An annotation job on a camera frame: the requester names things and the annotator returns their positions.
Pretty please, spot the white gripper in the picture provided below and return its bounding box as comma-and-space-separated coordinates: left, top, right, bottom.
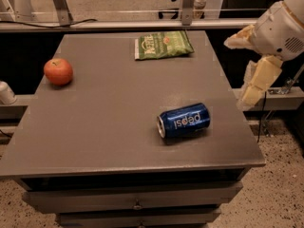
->
224, 2, 304, 108

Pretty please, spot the blue pepsi can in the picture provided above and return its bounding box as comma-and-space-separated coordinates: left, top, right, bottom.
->
157, 103, 211, 138

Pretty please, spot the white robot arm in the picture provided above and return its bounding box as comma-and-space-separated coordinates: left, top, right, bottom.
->
224, 0, 304, 109

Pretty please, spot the green chip bag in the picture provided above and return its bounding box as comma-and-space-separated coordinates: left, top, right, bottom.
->
135, 30, 194, 61

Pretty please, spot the upper grey drawer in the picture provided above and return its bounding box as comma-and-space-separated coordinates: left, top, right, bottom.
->
23, 181, 243, 214

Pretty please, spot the grey drawer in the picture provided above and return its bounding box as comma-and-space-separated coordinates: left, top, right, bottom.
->
58, 208, 220, 228
23, 181, 243, 214

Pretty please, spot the lower grey drawer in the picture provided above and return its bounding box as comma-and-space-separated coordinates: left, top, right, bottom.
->
58, 208, 220, 228

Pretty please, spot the grey drawer cabinet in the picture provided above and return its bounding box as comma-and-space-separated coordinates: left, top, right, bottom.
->
0, 30, 267, 228

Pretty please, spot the red apple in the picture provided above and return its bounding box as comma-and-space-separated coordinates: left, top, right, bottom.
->
44, 58, 73, 86

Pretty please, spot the white cylinder object at left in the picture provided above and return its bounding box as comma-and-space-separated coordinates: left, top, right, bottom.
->
0, 81, 17, 105

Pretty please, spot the black cable at right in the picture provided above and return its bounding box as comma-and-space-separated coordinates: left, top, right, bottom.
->
256, 90, 269, 143

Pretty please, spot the black cable on rail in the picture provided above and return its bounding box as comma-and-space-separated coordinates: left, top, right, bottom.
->
0, 18, 99, 29

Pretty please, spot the metal railing frame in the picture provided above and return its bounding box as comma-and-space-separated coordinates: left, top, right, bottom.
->
0, 0, 257, 31

